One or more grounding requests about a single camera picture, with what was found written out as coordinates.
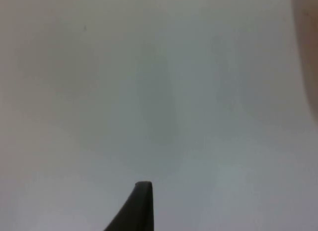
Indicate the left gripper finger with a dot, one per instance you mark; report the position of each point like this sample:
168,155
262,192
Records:
139,211

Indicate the pale brown wicker basket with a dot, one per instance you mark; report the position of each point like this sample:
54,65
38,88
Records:
309,42

